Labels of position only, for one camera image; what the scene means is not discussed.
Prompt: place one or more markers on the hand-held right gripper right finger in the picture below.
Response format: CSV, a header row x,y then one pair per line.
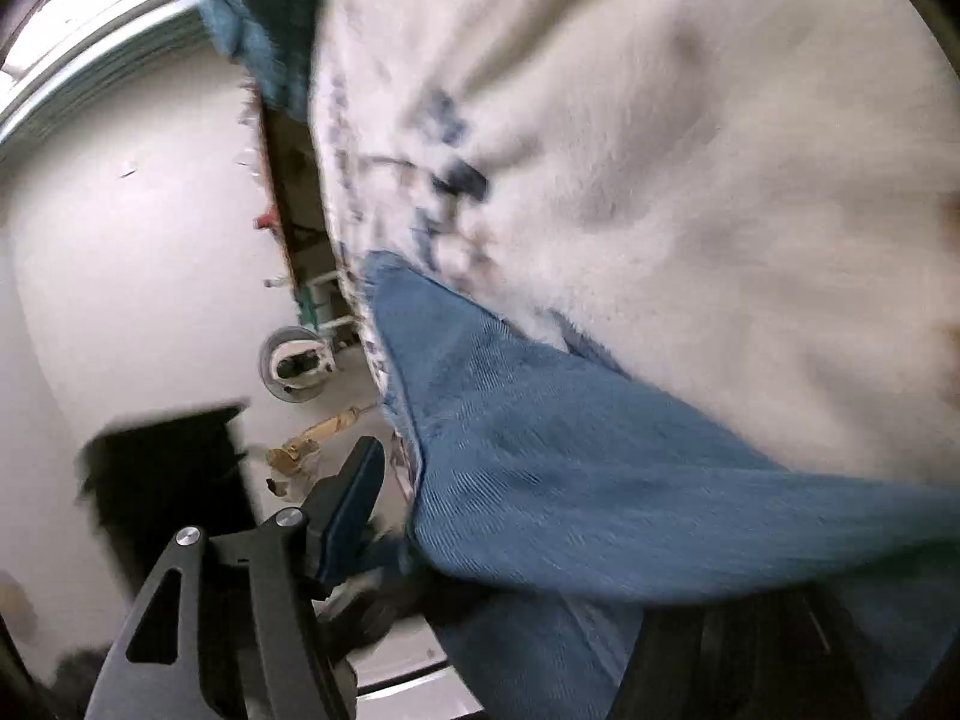
x,y
735,660

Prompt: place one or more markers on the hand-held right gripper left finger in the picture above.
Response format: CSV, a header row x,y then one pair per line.
x,y
349,517

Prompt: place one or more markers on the blue denim pants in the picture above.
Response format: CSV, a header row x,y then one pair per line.
x,y
562,480

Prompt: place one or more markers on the yellow object on floor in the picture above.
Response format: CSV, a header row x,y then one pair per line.
x,y
311,441

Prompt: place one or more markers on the round white appliance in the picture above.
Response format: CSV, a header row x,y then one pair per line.
x,y
296,364

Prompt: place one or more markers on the dark furniture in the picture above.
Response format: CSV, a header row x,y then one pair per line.
x,y
165,465

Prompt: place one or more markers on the small white green rack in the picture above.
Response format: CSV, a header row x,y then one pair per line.
x,y
319,304

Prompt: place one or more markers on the small red object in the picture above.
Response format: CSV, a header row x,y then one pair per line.
x,y
265,221

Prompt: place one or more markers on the white floral blanket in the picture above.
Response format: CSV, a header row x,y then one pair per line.
x,y
675,165

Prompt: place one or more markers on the teal pillow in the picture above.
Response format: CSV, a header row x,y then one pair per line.
x,y
262,15

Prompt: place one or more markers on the window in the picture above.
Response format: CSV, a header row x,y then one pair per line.
x,y
97,37

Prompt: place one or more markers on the wooden bed frame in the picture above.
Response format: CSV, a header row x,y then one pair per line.
x,y
289,165

